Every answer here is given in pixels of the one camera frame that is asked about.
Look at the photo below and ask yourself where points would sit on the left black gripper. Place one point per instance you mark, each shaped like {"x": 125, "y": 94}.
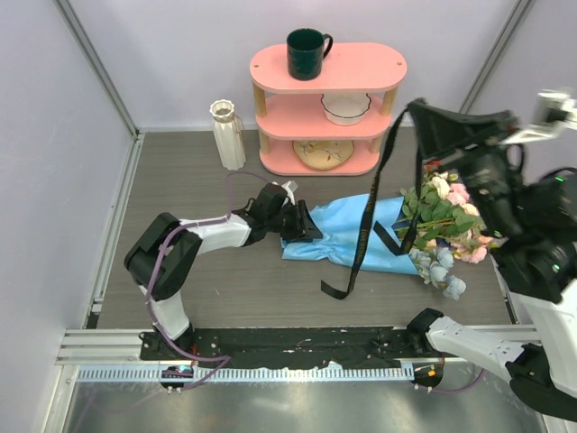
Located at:
{"x": 304, "y": 229}

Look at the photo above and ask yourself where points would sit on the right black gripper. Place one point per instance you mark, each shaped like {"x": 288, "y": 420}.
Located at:
{"x": 436, "y": 130}

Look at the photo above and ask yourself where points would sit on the blue wrapping paper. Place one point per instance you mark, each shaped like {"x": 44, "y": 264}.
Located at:
{"x": 339, "y": 221}

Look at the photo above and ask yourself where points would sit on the black ribbon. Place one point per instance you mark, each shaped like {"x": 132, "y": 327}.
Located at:
{"x": 367, "y": 224}

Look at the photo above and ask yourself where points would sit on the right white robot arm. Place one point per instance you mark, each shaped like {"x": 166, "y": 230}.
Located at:
{"x": 537, "y": 257}

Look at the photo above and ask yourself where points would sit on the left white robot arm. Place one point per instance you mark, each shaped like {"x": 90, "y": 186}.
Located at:
{"x": 162, "y": 258}

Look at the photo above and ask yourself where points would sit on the white ribbed ceramic vase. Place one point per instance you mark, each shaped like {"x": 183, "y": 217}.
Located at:
{"x": 228, "y": 133}

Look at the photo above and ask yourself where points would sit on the artificial flower bunch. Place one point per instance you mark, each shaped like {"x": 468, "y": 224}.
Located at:
{"x": 449, "y": 229}

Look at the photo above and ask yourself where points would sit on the floral round plate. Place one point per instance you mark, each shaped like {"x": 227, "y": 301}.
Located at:
{"x": 323, "y": 154}

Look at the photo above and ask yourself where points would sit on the white scalloped bowl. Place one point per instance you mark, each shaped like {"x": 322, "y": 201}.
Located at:
{"x": 346, "y": 109}

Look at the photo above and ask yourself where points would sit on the pink three-tier shelf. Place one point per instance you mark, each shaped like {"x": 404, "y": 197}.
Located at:
{"x": 289, "y": 110}

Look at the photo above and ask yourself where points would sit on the dark green mug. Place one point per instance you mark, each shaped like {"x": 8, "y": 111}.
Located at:
{"x": 306, "y": 50}

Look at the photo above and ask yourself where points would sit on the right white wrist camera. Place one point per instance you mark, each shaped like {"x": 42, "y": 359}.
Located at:
{"x": 555, "y": 111}

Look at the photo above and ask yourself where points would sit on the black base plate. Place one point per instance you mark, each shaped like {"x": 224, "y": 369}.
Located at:
{"x": 304, "y": 348}

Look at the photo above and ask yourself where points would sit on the white slotted cable duct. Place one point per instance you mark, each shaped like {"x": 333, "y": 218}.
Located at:
{"x": 165, "y": 373}

